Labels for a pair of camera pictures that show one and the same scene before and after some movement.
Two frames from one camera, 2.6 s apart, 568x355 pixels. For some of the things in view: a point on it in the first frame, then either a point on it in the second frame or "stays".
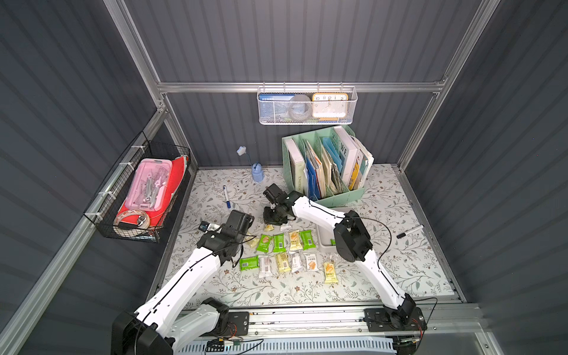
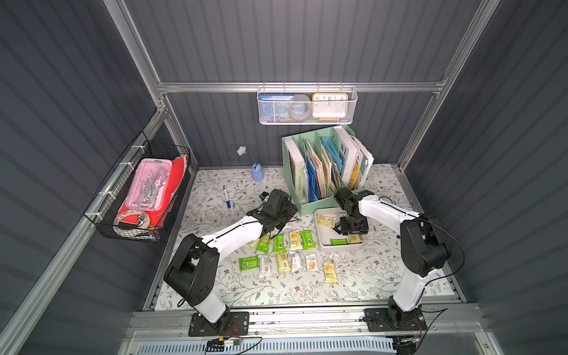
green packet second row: [249, 262] stays
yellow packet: [330, 276] stays
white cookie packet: [311, 262] stays
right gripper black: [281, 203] → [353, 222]
